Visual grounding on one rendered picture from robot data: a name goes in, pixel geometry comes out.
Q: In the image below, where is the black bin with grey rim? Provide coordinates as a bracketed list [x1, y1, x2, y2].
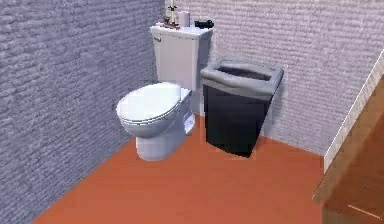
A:
[199, 58, 285, 159]

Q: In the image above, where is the black cloth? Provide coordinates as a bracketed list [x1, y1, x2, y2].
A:
[194, 19, 215, 30]

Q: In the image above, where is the white toilet paper roll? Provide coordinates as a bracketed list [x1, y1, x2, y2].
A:
[178, 10, 191, 29]

